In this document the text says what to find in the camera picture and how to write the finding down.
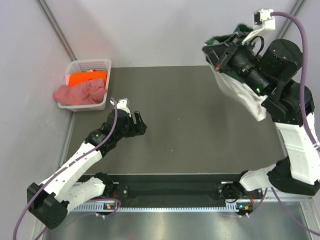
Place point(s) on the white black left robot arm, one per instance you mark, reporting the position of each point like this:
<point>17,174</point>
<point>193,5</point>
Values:
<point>53,199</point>

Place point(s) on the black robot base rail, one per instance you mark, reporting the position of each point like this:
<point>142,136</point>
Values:
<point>174,190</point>

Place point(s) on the white green ringer t-shirt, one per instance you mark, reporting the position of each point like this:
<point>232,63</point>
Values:
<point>234,87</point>

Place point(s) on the pink crumpled t-shirt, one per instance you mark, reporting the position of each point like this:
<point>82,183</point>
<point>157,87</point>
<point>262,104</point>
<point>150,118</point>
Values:
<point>86,93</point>

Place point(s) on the white plastic laundry basket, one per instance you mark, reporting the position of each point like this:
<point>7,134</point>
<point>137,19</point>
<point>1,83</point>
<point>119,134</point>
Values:
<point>101,64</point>

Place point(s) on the light pink garment in basket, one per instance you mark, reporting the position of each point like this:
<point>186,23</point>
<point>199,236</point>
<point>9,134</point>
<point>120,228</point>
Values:
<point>67,79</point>

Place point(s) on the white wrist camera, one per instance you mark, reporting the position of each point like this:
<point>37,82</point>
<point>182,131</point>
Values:
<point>264,23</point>
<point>121,104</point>

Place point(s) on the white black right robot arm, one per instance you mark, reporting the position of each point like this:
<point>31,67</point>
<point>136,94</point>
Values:
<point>263,82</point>

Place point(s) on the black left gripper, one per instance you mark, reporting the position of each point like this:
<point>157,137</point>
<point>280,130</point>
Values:
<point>139,129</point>

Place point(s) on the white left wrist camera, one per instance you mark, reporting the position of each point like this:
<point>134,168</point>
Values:
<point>121,104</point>

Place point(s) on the orange folded t-shirt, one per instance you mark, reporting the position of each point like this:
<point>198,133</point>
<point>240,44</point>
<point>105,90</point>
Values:
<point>81,77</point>

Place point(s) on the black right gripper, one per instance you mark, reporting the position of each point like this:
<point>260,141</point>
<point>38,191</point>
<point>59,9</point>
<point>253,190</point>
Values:
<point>215,53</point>

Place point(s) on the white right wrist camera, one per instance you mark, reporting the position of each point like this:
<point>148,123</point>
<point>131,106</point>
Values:
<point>264,23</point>

